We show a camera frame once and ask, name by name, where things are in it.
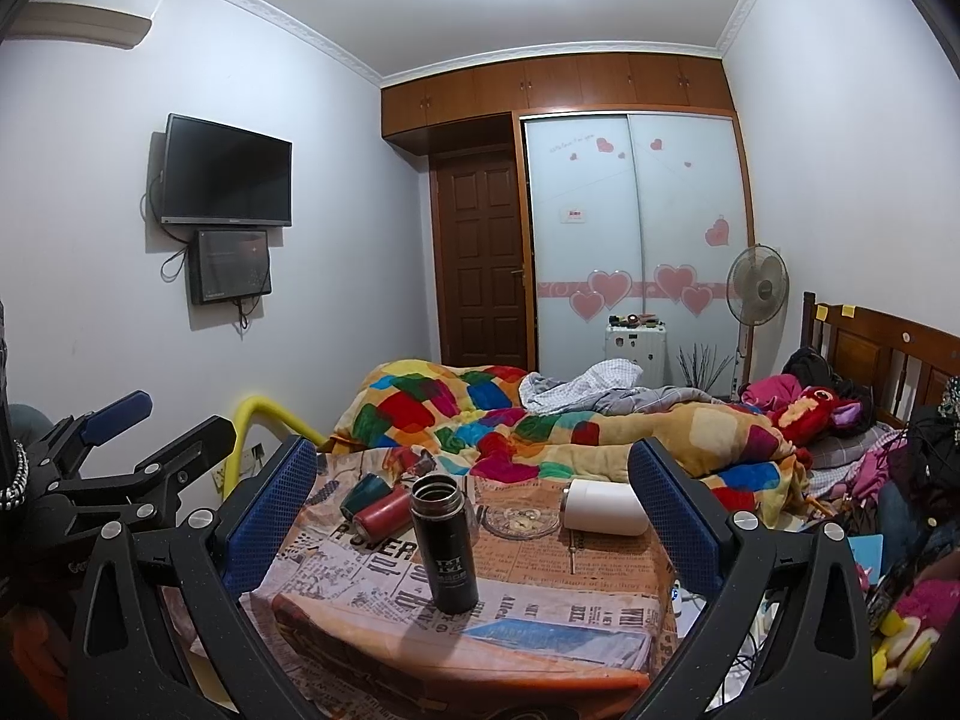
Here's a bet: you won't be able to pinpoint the black thermos cup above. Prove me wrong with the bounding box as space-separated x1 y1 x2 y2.
410 475 478 614

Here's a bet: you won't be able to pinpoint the teal cup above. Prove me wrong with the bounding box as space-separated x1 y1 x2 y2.
340 473 392 522

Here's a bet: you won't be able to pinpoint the light blue box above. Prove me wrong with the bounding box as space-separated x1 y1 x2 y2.
848 533 884 587

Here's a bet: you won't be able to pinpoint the newspaper print tablecloth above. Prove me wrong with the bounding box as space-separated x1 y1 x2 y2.
164 443 685 720

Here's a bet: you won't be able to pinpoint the red plush toy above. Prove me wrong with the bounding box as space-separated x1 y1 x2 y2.
771 387 864 447

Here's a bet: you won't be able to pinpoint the colourful patchwork blanket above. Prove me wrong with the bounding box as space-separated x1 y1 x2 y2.
334 359 809 528

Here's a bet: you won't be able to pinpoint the wooden bed headboard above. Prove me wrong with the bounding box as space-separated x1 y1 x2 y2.
800 291 960 427

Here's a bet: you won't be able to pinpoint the white grey crumpled cloth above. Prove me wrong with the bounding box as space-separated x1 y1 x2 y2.
519 359 721 416

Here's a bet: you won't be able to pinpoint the white small cabinet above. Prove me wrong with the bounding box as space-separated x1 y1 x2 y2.
605 322 667 387

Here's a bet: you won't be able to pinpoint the brown wooden door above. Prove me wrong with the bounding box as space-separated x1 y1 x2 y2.
431 149 529 369

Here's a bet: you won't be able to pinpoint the white standing fan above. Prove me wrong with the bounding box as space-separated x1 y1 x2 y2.
726 244 789 400

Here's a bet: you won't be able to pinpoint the white air conditioner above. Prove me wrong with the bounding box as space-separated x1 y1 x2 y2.
10 0 163 50

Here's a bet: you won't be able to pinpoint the sliding wardrobe with hearts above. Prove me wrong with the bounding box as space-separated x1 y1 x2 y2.
523 112 748 397

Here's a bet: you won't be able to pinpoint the overhead wooden cabinets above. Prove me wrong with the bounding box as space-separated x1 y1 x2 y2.
381 52 734 154

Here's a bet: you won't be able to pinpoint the yellow chair frame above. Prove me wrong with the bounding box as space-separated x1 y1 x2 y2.
220 395 329 500

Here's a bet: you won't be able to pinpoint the small black wall monitor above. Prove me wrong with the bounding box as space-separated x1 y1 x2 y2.
187 227 272 305

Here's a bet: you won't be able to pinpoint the wall mounted black television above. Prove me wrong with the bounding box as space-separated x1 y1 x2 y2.
155 114 293 227

